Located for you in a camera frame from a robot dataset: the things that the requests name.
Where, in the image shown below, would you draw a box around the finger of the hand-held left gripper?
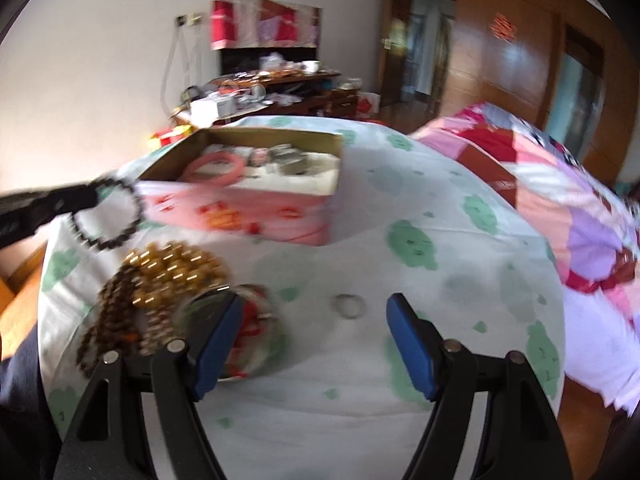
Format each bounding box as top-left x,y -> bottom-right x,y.
0,181 -> 101,215

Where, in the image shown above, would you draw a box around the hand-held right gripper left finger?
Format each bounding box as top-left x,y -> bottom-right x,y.
52,290 -> 246,480

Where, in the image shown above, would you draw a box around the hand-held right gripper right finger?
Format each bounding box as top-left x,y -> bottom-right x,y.
386,292 -> 576,480

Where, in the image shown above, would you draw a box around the red knot charm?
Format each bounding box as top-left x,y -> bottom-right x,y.
172,285 -> 291,381

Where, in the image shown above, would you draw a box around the black bead bracelet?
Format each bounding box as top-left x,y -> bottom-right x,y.
70,176 -> 146,252

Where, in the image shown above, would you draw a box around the gold bead necklace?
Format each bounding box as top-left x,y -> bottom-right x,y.
125,242 -> 231,356

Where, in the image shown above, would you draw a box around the brown bead necklace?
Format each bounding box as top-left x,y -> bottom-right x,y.
75,265 -> 146,378

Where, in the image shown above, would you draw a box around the pink tin box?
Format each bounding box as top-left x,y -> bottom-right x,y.
136,127 -> 346,247

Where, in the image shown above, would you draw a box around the red yellow carton box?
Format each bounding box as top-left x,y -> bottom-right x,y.
150,125 -> 193,151

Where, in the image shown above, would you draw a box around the white tablecloth with green prints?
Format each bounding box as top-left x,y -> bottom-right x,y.
37,115 -> 568,480

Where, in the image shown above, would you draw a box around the white box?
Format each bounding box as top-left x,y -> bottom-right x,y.
190,97 -> 236,128

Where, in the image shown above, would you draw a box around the pink bangle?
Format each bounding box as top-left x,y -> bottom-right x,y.
180,154 -> 247,186

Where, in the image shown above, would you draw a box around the person's dark pants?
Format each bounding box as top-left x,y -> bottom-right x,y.
0,320 -> 56,480

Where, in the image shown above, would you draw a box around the printed paper lining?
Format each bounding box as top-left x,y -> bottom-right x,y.
200,144 -> 342,193

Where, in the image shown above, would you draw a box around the patchwork quilt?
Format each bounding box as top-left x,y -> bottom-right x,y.
410,101 -> 640,418

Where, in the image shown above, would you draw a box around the black television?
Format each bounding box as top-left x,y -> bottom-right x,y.
220,47 -> 318,76

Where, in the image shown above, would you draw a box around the wooden television cabinet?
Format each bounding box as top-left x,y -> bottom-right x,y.
172,71 -> 361,128

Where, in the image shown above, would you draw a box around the red patchwork cloth cover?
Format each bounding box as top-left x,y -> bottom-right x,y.
210,0 -> 323,51

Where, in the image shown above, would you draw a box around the wooden door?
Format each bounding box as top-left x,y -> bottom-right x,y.
378,0 -> 401,108

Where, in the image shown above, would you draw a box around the wooden wardrobe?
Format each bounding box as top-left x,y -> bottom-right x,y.
440,0 -> 626,186

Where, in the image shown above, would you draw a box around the silver ring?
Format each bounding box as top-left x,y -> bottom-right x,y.
334,294 -> 365,319

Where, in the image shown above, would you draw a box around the hanging power cable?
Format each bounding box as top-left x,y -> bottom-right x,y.
162,25 -> 201,111

